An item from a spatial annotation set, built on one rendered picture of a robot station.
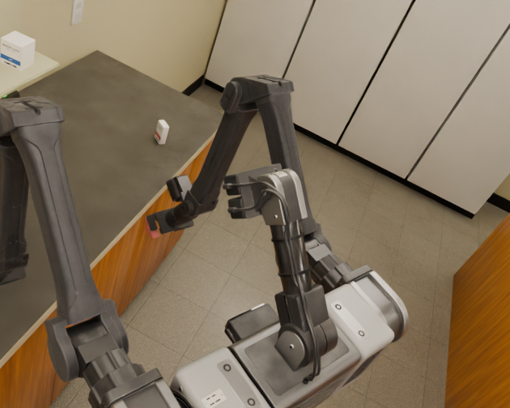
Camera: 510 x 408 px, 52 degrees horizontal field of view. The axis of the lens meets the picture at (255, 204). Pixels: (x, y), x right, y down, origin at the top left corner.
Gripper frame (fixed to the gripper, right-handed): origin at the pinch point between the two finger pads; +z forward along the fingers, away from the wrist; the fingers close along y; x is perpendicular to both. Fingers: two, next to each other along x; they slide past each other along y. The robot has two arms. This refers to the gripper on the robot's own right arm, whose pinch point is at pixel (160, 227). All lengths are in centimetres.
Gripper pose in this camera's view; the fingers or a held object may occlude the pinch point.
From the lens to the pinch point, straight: 161.7
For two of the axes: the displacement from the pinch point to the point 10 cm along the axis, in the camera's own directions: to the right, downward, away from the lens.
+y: -7.4, 2.3, -6.3
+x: 3.6, 9.3, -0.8
